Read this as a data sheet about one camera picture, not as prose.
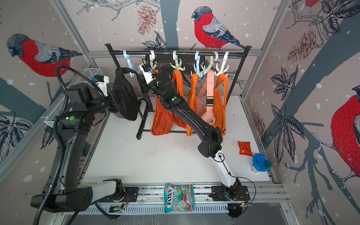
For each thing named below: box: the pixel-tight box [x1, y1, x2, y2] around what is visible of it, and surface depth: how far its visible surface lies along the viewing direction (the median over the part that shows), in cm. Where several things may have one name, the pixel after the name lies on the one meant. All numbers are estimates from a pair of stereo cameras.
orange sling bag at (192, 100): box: [186, 73, 199, 137], surface depth 70 cm
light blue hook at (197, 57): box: [193, 50, 206, 78], surface depth 67 cm
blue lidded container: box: [250, 153, 273, 173], surface depth 77 cm
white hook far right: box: [214, 51, 230, 76], surface depth 67 cm
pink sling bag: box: [196, 69, 216, 126], surface depth 76 cm
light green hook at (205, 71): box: [201, 51, 219, 75], surface depth 68 cm
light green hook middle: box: [169, 50, 186, 71], surface depth 70 cm
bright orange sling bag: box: [212, 73, 229, 137], surface depth 87 cm
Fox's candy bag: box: [164, 184, 195, 214], surface depth 72 cm
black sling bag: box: [107, 68, 153, 122], surface depth 69 cm
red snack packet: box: [237, 140, 254, 157], surface depth 91 cm
